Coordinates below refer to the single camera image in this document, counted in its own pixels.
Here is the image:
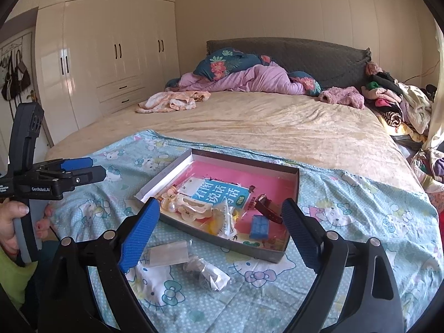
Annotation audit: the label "clear plastic bag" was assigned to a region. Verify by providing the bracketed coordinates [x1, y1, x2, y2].
[148, 241, 189, 268]

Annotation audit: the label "cream curtain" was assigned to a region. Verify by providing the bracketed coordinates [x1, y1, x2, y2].
[423, 23, 444, 150]

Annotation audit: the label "cream white wardrobe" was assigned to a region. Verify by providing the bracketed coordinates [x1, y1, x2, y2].
[35, 0, 179, 143]

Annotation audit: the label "earring card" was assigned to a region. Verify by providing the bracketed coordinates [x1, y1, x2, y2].
[178, 177, 205, 197]

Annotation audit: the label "beige bed cover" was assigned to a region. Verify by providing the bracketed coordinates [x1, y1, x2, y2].
[47, 92, 423, 193]

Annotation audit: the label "fuzzy pink garment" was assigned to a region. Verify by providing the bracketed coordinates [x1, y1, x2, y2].
[318, 87, 365, 109]

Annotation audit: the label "orange spiral hair clip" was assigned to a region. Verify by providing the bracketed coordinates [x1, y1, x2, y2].
[157, 185, 178, 201]

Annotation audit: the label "yellow rings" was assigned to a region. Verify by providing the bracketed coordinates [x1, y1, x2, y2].
[207, 210, 240, 238]

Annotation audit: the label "pink purple duvet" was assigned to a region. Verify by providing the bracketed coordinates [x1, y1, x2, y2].
[176, 62, 306, 95]

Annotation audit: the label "person's left hand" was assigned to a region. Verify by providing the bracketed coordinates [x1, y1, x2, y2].
[0, 198, 55, 259]

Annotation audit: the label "hanging handbags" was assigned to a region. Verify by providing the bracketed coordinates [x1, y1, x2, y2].
[1, 49, 31, 102]

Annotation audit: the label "peach white garment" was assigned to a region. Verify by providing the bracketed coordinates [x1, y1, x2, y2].
[135, 91, 211, 113]

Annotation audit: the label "dark shallow cardboard box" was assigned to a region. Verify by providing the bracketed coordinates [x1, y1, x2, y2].
[134, 147, 301, 264]

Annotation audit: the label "bag dark jewelry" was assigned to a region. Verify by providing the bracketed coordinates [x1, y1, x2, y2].
[183, 256, 231, 292]

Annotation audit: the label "Hello Kitty teal bedsheet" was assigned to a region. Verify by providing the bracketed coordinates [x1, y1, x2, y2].
[51, 130, 443, 332]

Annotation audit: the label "clothes heap by window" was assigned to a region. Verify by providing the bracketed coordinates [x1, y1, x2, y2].
[410, 148, 443, 205]

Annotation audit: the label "dark grey headboard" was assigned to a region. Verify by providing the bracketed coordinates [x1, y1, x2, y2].
[206, 37, 372, 89]

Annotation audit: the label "cream white hair claw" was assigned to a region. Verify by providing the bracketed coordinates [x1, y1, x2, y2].
[176, 194, 213, 223]

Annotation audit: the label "green fleece garment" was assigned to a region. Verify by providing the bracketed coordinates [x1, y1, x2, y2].
[0, 249, 38, 309]

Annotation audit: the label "small blue box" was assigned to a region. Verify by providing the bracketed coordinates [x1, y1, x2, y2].
[249, 215, 269, 240]

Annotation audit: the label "pink book blue label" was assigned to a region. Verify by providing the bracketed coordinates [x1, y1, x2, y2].
[173, 160, 297, 251]

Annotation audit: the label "pile of mixed clothes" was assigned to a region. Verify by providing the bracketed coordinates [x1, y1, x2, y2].
[361, 61, 437, 143]

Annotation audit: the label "cream pearl hair clip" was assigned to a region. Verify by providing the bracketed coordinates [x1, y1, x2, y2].
[160, 196, 177, 213]

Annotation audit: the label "floral dark blue pillow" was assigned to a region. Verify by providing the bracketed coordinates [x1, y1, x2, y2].
[193, 47, 273, 81]

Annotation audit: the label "dark red leather bracelet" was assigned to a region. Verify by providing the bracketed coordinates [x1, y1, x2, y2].
[254, 193, 285, 224]

